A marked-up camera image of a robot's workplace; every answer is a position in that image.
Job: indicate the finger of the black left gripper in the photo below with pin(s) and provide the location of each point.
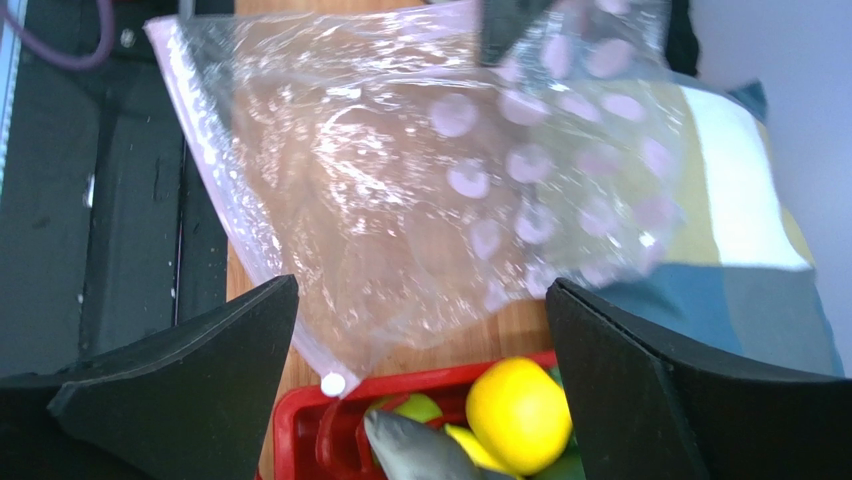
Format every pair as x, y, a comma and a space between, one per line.
503, 23

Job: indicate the red plastic tray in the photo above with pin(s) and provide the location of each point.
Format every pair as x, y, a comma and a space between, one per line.
318, 437

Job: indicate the blue beige checked pillow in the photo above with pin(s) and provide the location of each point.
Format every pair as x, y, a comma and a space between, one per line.
739, 275

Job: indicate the green toy lime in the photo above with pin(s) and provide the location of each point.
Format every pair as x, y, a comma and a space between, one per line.
415, 406

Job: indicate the yellow toy lemon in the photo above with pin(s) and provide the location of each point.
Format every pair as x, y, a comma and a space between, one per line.
520, 415

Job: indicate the black mounting rail base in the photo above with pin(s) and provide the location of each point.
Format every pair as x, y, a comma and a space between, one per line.
107, 233

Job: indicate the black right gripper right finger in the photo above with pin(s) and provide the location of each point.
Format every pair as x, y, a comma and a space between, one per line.
650, 403

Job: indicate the clear zip top bag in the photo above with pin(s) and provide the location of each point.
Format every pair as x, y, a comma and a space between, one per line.
413, 192

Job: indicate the grey toy fish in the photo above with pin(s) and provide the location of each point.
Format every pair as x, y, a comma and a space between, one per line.
407, 449

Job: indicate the yellow toy banana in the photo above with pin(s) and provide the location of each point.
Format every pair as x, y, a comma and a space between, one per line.
476, 451

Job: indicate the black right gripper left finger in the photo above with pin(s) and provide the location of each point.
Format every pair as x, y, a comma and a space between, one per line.
190, 402

